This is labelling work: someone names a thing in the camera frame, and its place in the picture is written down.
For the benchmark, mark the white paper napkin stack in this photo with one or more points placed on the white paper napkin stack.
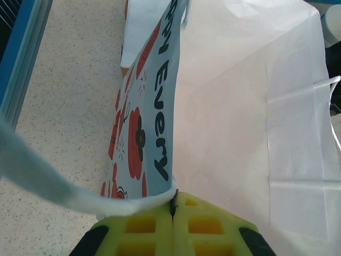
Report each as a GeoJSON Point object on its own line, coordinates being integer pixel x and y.
{"type": "Point", "coordinates": [138, 34]}

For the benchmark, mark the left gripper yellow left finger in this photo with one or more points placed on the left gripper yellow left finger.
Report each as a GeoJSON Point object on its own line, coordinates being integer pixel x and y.
{"type": "Point", "coordinates": [138, 234]}

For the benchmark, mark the red printed paper bag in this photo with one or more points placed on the red printed paper bag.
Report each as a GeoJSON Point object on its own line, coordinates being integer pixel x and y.
{"type": "Point", "coordinates": [226, 106]}

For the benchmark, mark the white paper cup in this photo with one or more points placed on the white paper cup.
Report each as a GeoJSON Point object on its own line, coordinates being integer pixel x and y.
{"type": "Point", "coordinates": [333, 24]}

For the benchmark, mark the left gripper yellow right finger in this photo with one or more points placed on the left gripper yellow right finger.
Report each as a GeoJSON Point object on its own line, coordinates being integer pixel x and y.
{"type": "Point", "coordinates": [213, 234]}

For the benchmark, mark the brown cardboard napkin box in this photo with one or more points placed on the brown cardboard napkin box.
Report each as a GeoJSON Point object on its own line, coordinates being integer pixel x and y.
{"type": "Point", "coordinates": [125, 71]}

